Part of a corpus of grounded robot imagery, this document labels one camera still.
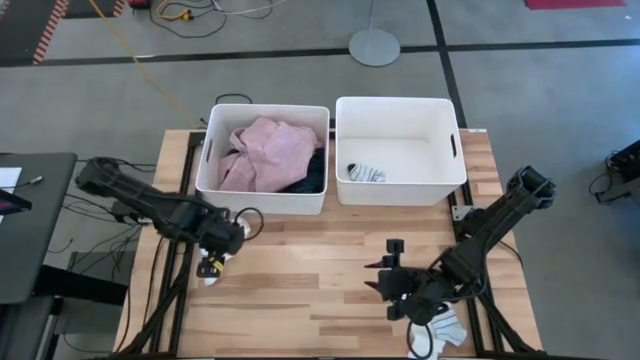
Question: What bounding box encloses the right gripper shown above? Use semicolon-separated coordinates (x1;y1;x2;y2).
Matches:
363;238;452;327

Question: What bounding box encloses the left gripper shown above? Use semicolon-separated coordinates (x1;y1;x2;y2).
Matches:
195;219;246;280

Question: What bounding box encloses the striped sock with black toe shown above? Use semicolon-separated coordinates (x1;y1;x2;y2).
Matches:
346;161;388;184

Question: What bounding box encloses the pink shirt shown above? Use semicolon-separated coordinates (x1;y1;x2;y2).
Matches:
216;115;325;194

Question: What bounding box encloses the black garment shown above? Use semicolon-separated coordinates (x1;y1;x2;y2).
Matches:
278;146;327;195

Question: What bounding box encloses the white plastic bin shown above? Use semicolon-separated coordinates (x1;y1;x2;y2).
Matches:
334;95;469;208
194;102;332;217

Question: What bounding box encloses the black desk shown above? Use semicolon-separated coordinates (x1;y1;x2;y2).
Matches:
0;151;78;306

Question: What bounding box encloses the dark tablet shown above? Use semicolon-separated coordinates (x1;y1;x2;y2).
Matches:
0;188;33;218

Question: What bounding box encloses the white paper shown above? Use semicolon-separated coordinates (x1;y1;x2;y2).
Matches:
0;166;24;191

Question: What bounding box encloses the grey round stand base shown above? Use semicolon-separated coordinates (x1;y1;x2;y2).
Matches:
347;0;402;68

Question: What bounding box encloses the black ramp with striped edge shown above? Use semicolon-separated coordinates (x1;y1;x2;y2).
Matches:
0;0;71;67

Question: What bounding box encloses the red mat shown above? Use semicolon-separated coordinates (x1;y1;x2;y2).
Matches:
523;0;628;11

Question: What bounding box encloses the black aluminium frame rail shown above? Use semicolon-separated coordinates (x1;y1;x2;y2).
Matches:
117;130;209;358
446;182;544;358

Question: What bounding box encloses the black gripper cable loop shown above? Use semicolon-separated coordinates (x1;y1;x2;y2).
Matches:
405;318;435;360

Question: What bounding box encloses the black cable bundle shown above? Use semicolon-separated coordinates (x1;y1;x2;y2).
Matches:
46;191;147;282

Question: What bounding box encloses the yellow floor cable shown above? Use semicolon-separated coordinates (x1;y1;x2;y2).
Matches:
88;0;198;130

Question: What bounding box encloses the black floor cable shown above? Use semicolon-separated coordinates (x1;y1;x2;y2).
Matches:
148;0;277;40

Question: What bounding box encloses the yellow coiled cable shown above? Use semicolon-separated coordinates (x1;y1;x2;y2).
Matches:
155;0;195;23

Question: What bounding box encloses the white floor cable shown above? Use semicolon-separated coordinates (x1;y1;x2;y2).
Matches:
209;0;290;17

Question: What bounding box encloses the black device with cables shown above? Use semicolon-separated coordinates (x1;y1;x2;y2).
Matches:
588;139;640;205

